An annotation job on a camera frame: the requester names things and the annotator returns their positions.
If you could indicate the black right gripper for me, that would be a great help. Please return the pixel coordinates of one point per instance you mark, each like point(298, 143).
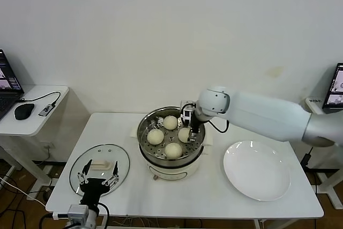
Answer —
point(195, 124)

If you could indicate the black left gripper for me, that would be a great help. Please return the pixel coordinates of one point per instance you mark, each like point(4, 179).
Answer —
point(93, 188)

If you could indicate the white steamed baozi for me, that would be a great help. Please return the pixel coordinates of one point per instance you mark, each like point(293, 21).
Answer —
point(183, 134)
point(155, 136)
point(170, 122)
point(173, 150)

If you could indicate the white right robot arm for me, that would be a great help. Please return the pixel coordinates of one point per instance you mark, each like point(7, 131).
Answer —
point(268, 116)

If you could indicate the perforated steel steamer basket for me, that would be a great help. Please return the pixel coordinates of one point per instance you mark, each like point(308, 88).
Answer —
point(171, 162)

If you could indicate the cream electric cooking pot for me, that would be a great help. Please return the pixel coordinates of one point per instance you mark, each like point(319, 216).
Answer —
point(174, 172)

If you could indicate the white round plate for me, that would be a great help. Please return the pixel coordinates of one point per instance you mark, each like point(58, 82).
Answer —
point(254, 170)

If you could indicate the silver usb hub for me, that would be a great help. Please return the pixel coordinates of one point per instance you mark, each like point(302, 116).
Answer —
point(47, 109)

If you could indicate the black computer mouse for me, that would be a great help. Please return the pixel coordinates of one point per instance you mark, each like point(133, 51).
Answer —
point(24, 111)

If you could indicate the open black laptop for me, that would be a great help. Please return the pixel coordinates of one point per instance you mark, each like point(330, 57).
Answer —
point(8, 84)
point(335, 92)

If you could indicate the printed label sticker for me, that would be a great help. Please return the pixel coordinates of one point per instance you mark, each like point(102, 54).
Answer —
point(314, 100)

